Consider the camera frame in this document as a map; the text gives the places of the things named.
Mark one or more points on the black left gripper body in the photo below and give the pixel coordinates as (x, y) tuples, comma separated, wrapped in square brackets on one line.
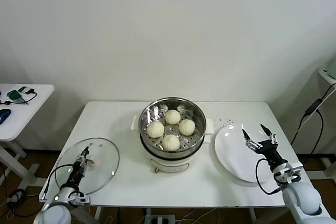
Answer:
[(76, 175)]

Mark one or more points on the mint green appliance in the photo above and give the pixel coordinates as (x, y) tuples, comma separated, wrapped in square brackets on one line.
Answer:
[(333, 69)]

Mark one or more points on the white stand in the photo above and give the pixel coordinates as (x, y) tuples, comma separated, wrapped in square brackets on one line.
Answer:
[(326, 77)]

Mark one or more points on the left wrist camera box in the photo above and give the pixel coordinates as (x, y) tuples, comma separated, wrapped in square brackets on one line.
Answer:
[(80, 199)]

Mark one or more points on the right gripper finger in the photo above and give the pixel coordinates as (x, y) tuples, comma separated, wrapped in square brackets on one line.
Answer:
[(250, 144), (271, 137)]

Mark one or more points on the white steamed baozi bun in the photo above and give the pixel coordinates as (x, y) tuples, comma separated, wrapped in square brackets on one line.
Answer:
[(187, 127), (170, 142), (172, 116), (155, 129)]

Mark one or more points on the black and white adapter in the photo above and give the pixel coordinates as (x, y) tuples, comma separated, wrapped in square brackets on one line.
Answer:
[(25, 89)]

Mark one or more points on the white power strip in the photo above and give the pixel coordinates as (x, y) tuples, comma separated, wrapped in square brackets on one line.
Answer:
[(162, 219)]

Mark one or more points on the white round plate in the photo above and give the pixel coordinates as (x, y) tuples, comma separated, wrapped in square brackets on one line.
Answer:
[(231, 150)]

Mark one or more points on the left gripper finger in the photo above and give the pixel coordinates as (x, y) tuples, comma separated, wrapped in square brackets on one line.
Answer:
[(84, 169), (84, 153)]

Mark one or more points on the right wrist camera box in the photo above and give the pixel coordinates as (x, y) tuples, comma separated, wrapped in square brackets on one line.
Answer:
[(287, 172)]

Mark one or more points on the green device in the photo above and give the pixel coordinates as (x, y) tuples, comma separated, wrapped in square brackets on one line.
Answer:
[(13, 94)]

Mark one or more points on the perforated stainless steamer basket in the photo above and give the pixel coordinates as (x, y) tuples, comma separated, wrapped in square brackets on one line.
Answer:
[(147, 119)]

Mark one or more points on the blue device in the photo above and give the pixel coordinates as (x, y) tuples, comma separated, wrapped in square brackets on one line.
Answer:
[(4, 116)]

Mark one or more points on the white side table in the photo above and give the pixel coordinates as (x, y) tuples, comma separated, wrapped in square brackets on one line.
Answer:
[(26, 119)]

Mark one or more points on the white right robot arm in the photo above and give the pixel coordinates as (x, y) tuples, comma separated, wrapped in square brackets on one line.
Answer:
[(302, 197)]

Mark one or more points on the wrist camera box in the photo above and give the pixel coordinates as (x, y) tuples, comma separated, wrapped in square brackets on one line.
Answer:
[(287, 172), (80, 199)]

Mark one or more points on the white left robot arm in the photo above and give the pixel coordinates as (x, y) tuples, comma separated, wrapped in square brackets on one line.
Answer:
[(55, 213)]

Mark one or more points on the white electric cooker pot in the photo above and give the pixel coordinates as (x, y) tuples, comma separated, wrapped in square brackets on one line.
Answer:
[(168, 165)]

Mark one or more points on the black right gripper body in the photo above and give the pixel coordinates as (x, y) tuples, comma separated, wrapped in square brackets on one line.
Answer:
[(270, 150)]

